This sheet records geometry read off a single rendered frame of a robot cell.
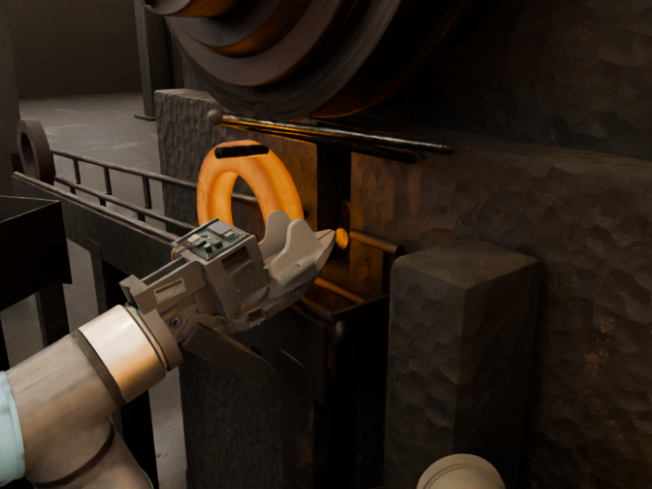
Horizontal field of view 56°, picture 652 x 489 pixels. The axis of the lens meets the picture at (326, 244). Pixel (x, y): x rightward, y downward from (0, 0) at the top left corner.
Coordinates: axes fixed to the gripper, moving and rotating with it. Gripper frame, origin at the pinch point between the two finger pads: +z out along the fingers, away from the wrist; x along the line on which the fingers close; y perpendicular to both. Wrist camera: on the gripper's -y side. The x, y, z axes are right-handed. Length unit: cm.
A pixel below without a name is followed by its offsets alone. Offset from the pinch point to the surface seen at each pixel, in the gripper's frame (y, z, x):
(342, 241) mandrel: -3.8, 4.9, 4.4
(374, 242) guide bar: -0.6, 3.4, -3.6
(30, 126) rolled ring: 1, -3, 108
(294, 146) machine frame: 6.1, 6.9, 12.1
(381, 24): 21.7, 2.1, -12.9
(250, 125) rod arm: 16.7, -6.5, -5.3
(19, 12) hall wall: -19, 203, 1006
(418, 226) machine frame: 1.4, 5.5, -8.3
